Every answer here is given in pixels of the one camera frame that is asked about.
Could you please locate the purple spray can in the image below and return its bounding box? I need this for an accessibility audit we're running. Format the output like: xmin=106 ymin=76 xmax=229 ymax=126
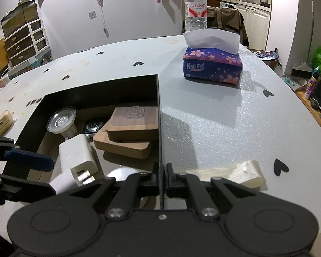
xmin=304 ymin=68 xmax=321 ymax=99

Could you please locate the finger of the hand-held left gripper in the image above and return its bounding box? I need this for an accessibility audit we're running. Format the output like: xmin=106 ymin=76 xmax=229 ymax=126
xmin=0 ymin=173 xmax=56 ymax=207
xmin=0 ymin=133 xmax=54 ymax=172

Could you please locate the translucent plastic strip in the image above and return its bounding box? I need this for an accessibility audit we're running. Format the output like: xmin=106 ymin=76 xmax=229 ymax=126
xmin=187 ymin=160 xmax=267 ymax=189

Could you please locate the blue floral tissue pack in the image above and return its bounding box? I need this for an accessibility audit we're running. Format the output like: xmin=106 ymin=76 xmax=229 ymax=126
xmin=182 ymin=30 xmax=243 ymax=85

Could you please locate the white round object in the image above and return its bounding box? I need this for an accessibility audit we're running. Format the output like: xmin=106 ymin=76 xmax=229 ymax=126
xmin=106 ymin=167 xmax=140 ymax=178

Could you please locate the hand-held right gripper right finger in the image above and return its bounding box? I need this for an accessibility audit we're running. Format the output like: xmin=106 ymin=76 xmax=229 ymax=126
xmin=164 ymin=163 xmax=260 ymax=220

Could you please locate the round metal part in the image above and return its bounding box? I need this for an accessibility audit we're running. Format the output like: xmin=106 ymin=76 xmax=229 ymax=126
xmin=85 ymin=118 xmax=108 ymax=136

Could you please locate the black box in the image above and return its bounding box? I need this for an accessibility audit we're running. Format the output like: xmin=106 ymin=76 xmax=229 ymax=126
xmin=15 ymin=73 xmax=163 ymax=210

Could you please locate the beige earbuds case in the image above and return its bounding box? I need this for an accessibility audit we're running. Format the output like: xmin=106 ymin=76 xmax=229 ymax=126
xmin=0 ymin=110 xmax=14 ymax=136

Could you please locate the white power adapter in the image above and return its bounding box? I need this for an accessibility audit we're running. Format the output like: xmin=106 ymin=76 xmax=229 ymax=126
xmin=49 ymin=133 xmax=99 ymax=194

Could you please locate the hanging white cable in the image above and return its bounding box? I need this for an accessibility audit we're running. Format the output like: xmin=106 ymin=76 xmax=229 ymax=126
xmin=97 ymin=0 xmax=109 ymax=38

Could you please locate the white drawer cabinet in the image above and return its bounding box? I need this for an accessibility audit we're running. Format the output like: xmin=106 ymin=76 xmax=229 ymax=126
xmin=3 ymin=19 xmax=50 ymax=68

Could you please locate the white kitchen cabinet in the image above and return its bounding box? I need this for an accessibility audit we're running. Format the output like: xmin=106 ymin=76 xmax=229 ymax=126
xmin=234 ymin=0 xmax=272 ymax=52

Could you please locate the glass fish tank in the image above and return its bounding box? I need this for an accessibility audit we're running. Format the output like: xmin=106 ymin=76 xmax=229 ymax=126
xmin=0 ymin=0 xmax=38 ymax=38

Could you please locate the blue patterned bag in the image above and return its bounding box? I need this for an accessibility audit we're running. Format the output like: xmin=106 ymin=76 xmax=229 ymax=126
xmin=254 ymin=48 xmax=280 ymax=60

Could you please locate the brown jacket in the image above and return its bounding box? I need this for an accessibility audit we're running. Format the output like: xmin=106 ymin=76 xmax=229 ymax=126
xmin=207 ymin=5 xmax=249 ymax=46

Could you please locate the clear plastic water bottle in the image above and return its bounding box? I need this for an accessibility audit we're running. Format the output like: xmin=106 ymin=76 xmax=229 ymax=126
xmin=184 ymin=0 xmax=207 ymax=33

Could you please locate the plain wooden board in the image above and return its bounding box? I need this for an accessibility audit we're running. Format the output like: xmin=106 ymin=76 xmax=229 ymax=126
xmin=93 ymin=128 xmax=153 ymax=159

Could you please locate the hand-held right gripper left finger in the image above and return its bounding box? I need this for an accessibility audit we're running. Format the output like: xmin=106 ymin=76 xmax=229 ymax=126
xmin=70 ymin=163 xmax=159 ymax=220

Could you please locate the wooden board with clear emblem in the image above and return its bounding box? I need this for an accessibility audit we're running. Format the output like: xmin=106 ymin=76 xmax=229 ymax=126
xmin=106 ymin=106 xmax=159 ymax=142

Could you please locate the white spotlight bulb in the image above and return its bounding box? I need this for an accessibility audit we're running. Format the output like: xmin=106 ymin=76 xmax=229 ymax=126
xmin=46 ymin=106 xmax=77 ymax=140

